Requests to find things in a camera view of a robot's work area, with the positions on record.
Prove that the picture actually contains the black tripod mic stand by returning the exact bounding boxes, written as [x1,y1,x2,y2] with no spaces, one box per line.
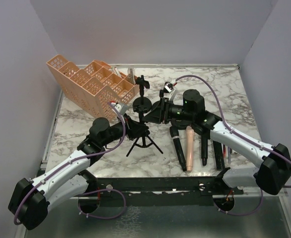
[126,113,163,157]

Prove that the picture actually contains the black microphone silver ring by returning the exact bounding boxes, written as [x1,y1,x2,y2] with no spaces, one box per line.
[169,125,187,172]

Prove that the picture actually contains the black round-base stand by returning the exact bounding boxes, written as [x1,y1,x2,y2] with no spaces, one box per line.
[132,75,152,113]
[171,119,191,130]
[151,88,165,112]

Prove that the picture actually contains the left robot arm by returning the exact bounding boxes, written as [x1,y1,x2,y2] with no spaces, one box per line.
[8,115,149,230]

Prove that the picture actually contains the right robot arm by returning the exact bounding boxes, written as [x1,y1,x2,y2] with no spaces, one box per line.
[143,89,291,195]

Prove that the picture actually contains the beige microphone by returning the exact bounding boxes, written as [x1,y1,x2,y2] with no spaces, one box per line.
[186,126,195,172]

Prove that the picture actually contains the black slim microphone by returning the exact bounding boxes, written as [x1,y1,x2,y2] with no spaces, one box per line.
[201,133,208,166]

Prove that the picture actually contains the clear ruler in organizer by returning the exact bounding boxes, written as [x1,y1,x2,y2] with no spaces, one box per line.
[127,67,135,85]

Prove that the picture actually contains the peach plastic desk organizer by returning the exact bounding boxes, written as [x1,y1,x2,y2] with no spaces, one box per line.
[47,55,139,121]

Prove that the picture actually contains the markers in organizer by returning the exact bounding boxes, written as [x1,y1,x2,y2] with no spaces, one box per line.
[111,67,122,78]

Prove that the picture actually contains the black microphone silver grille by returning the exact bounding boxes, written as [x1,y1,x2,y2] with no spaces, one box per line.
[213,141,225,171]

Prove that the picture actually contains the pens in white packet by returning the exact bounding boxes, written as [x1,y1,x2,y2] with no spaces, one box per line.
[223,144,238,165]

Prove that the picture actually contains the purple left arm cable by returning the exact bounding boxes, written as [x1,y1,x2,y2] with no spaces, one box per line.
[13,101,136,226]

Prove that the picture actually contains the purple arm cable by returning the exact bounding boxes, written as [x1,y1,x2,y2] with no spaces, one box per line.
[13,101,136,226]
[171,74,291,216]

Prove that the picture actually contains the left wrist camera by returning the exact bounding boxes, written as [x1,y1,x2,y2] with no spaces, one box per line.
[109,101,128,116]

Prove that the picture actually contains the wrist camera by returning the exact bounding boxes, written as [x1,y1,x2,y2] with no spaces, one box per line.
[163,82,177,101]
[109,101,128,116]

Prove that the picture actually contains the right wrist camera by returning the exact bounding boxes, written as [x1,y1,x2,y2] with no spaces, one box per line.
[163,82,177,101]

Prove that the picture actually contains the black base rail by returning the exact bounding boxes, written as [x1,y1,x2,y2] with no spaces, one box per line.
[97,176,243,206]

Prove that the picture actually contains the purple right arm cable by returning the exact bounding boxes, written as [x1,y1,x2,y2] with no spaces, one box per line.
[171,74,291,216]

